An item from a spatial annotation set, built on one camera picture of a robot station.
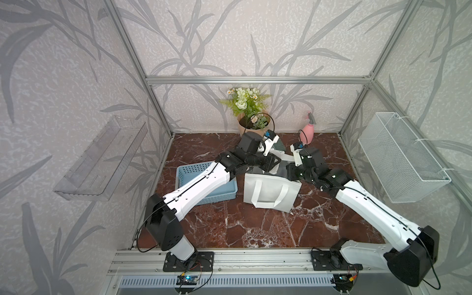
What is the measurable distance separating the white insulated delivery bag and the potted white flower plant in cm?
34

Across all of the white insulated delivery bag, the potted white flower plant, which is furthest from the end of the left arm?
the potted white flower plant

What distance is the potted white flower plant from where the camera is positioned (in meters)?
0.94

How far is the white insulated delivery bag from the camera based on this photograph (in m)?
0.73

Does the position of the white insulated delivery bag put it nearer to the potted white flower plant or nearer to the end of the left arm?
the end of the left arm
